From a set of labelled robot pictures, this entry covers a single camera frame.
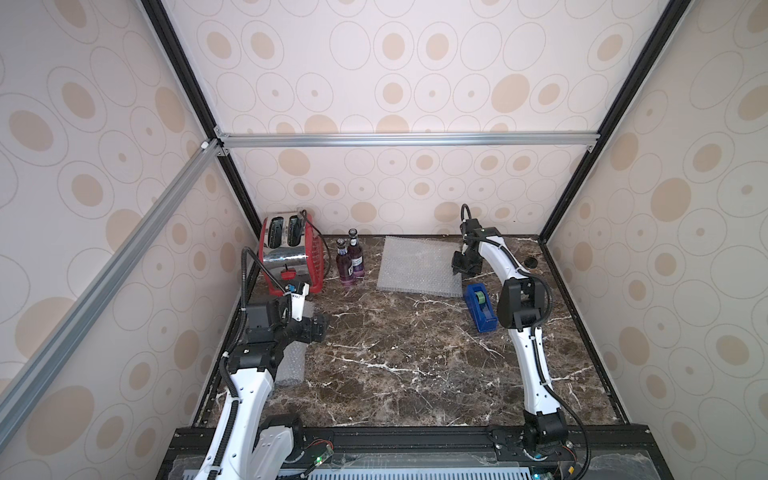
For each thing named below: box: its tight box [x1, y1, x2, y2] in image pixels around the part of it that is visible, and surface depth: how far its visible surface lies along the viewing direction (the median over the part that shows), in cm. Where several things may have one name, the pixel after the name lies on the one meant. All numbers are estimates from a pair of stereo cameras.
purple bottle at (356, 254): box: [347, 228, 365, 278], surface depth 100 cm
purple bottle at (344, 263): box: [336, 238, 353, 286], surface depth 99 cm
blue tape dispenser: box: [464, 283, 499, 333], surface depth 96 cm
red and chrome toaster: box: [260, 211, 325, 295], surface depth 96 cm
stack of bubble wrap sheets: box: [377, 236, 463, 297], surface depth 111 cm
